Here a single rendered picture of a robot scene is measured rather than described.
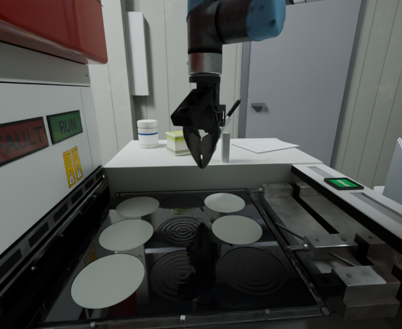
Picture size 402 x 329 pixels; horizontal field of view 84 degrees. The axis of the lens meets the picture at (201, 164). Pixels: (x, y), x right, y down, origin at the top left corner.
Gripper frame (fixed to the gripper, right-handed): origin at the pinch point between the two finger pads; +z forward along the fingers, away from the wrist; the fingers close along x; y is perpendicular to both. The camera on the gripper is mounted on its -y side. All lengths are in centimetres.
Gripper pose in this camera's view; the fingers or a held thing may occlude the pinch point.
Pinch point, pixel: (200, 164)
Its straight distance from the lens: 54.1
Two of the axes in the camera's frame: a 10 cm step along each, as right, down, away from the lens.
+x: -9.1, -1.3, 3.9
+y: 4.1, -2.9, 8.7
